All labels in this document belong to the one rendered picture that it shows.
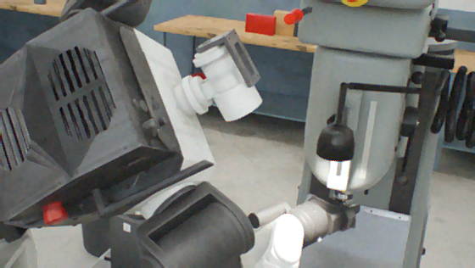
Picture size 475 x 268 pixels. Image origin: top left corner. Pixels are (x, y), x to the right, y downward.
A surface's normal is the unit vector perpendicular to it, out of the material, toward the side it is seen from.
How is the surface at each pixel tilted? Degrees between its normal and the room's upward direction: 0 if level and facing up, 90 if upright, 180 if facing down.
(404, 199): 90
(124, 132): 65
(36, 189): 74
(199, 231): 28
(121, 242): 90
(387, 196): 90
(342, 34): 90
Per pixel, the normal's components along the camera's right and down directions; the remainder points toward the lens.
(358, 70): -0.35, 0.31
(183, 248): 0.19, -0.57
